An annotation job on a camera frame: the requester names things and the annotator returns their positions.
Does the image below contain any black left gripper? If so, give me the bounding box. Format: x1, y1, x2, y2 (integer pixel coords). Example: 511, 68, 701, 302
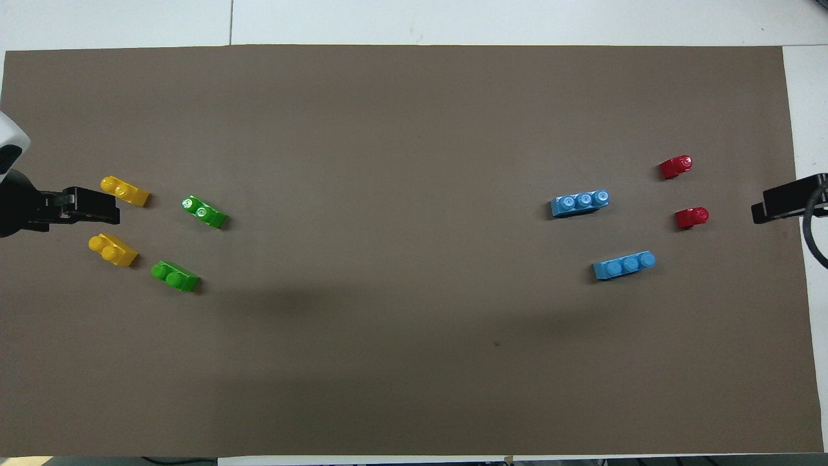
0, 167, 122, 238

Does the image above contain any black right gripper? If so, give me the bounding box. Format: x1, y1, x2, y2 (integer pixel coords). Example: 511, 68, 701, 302
751, 173, 828, 226

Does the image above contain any green two-stud toy block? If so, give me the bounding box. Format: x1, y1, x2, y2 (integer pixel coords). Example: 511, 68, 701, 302
151, 260, 201, 293
182, 195, 229, 230

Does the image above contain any blue three-stud toy block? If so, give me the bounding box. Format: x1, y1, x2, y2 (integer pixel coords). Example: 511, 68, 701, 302
550, 189, 610, 219
593, 250, 657, 281

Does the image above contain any yellow two-stud toy block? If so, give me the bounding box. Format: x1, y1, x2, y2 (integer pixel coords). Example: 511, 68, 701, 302
88, 233, 139, 267
100, 175, 151, 207

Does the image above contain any red one-stud toy block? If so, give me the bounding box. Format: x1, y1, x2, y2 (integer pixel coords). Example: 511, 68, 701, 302
659, 155, 693, 181
675, 206, 710, 230

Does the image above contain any brown paper table mat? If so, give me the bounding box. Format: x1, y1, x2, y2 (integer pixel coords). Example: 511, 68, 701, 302
0, 44, 823, 458

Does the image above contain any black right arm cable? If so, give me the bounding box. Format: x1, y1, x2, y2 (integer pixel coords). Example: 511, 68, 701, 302
801, 192, 828, 271

